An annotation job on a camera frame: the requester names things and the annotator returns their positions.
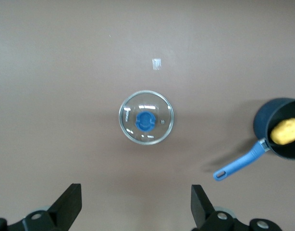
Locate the yellow potato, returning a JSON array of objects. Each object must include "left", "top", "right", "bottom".
[{"left": 270, "top": 117, "right": 295, "bottom": 146}]

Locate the small clear tape piece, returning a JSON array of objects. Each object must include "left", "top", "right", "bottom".
[{"left": 152, "top": 57, "right": 162, "bottom": 71}]

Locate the dark pot with blue handle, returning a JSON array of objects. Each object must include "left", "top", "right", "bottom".
[{"left": 213, "top": 97, "right": 295, "bottom": 181}]

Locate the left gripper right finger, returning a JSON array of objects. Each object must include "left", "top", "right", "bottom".
[{"left": 191, "top": 184, "right": 282, "bottom": 231}]

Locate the brown table cover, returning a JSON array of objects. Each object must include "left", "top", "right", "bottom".
[{"left": 0, "top": 0, "right": 295, "bottom": 231}]

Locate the glass lid with blue knob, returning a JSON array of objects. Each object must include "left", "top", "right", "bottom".
[{"left": 118, "top": 90, "right": 174, "bottom": 146}]

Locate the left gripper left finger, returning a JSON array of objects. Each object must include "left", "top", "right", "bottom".
[{"left": 0, "top": 183, "right": 82, "bottom": 231}]

